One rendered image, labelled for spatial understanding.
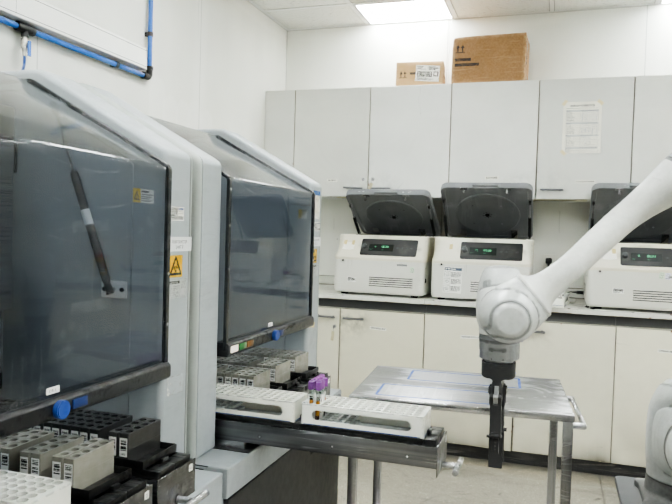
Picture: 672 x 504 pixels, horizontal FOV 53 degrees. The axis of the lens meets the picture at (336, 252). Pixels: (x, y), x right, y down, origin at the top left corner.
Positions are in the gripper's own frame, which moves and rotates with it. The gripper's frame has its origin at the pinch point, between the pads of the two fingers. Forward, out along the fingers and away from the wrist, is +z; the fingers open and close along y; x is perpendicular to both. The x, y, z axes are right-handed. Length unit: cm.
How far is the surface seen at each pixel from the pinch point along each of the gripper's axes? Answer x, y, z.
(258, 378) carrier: -65, -13, -8
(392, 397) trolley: -30.6, -27.4, -2.6
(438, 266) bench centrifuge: -52, -230, -30
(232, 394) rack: -64, 3, -7
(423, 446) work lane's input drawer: -15.3, 6.8, -0.9
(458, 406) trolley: -12.2, -26.8, -2.1
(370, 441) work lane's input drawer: -27.5, 6.8, -0.6
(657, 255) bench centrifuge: 62, -233, -40
